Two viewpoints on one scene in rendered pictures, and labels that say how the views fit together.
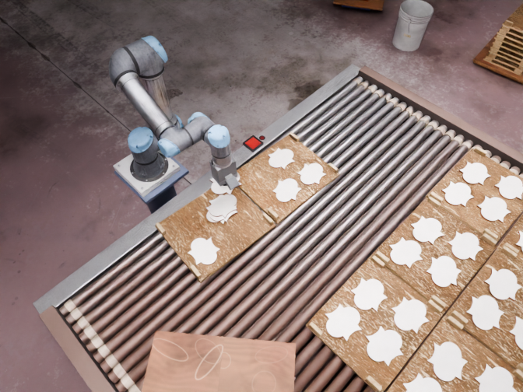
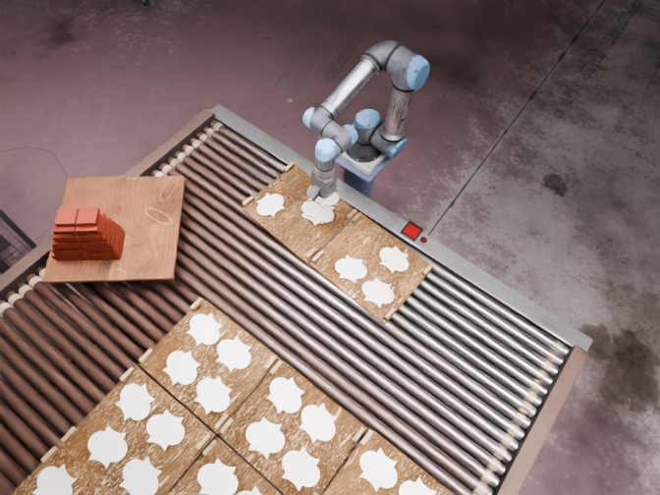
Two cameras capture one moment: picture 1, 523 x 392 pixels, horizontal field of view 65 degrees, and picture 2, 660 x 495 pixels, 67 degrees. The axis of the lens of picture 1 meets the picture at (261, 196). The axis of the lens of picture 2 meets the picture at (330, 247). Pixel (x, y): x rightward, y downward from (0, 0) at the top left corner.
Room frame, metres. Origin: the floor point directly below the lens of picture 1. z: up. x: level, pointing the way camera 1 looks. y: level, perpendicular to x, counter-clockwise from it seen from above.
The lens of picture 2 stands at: (0.80, -1.02, 2.83)
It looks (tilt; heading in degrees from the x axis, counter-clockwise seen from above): 61 degrees down; 77
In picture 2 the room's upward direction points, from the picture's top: 4 degrees clockwise
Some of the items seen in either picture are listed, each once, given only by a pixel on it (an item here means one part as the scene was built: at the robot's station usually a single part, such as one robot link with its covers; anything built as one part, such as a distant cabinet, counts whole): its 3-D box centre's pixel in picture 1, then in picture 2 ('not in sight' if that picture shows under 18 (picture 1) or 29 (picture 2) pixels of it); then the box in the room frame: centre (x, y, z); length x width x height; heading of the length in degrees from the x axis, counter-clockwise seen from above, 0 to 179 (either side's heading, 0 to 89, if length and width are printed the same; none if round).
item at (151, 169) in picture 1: (147, 160); (363, 140); (1.29, 0.55, 0.96); 0.15 x 0.15 x 0.10
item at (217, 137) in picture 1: (219, 141); (325, 154); (1.02, 0.15, 1.38); 0.09 x 0.08 x 0.11; 39
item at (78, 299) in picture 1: (239, 174); (369, 225); (1.23, 0.11, 0.90); 1.95 x 0.05 x 0.05; 134
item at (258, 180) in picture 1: (284, 175); (371, 265); (1.19, -0.11, 0.93); 0.41 x 0.35 x 0.02; 130
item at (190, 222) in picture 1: (215, 225); (300, 210); (0.92, 0.21, 0.93); 0.41 x 0.35 x 0.02; 129
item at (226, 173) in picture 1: (226, 172); (319, 183); (1.00, 0.14, 1.22); 0.12 x 0.09 x 0.16; 34
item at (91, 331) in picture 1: (260, 192); (350, 247); (1.12, 0.00, 0.90); 1.95 x 0.05 x 0.05; 134
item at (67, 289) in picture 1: (229, 168); (377, 216); (1.28, 0.16, 0.89); 2.08 x 0.08 x 0.06; 134
